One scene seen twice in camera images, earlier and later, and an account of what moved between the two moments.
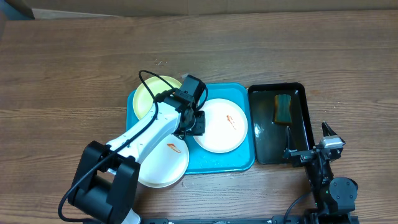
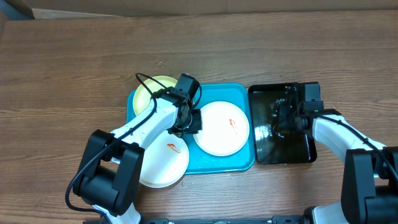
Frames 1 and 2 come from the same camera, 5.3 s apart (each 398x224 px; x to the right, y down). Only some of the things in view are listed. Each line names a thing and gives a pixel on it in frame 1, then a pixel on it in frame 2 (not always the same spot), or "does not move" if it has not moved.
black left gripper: [199, 128] does not move
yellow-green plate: [142, 99] does not move
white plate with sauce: [226, 126] does not move
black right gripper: [305, 157] → [285, 123]
